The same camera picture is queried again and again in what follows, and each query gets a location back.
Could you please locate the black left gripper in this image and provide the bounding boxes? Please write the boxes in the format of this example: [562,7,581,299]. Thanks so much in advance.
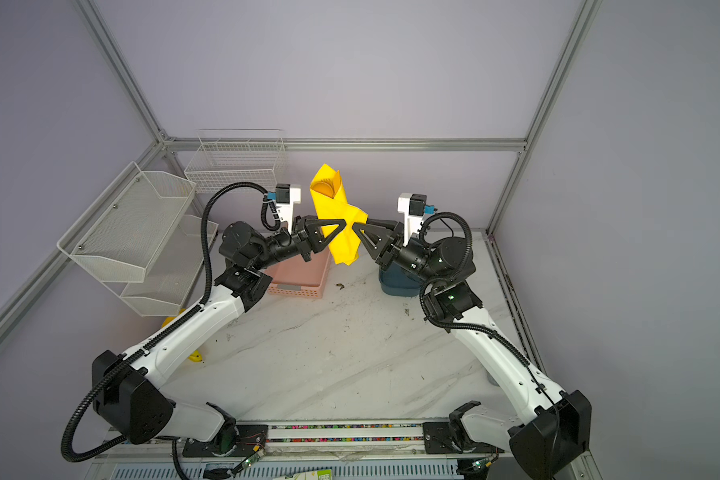
[251,216,345,273]

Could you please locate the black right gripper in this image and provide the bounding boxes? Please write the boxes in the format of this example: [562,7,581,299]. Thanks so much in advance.
[351,220,441,290]

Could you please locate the yellow paper napkin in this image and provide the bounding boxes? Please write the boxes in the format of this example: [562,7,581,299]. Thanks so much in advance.
[309,164,368,265]

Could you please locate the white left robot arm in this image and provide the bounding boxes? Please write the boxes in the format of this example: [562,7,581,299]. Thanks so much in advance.
[60,182,347,463]

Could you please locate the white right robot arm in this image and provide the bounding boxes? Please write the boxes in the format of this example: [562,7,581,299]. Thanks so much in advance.
[352,212,592,479]

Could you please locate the teal oval plastic tub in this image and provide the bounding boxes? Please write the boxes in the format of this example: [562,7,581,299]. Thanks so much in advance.
[378,264,422,298]

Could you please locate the pink perforated plastic basket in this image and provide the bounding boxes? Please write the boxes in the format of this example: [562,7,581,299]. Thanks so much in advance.
[264,250,332,299]

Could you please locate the white mesh shelf lower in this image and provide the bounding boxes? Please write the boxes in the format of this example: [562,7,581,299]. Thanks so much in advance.
[119,215,203,317]

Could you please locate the white mesh shelf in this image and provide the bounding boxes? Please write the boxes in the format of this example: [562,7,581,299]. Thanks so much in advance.
[57,162,196,283]
[119,215,203,317]

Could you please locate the yellow banana toy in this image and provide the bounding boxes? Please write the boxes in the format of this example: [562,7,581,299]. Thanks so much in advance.
[156,321,204,363]

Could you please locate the white mesh shelf upper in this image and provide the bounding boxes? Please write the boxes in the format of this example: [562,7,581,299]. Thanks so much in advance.
[57,162,196,283]

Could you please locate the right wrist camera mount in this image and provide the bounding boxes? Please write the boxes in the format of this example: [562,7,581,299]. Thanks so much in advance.
[397,193,436,246]

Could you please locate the white wire wall basket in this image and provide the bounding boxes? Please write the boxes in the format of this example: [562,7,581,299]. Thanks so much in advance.
[184,129,288,194]

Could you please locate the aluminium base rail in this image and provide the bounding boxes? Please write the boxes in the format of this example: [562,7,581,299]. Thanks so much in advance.
[89,415,592,463]

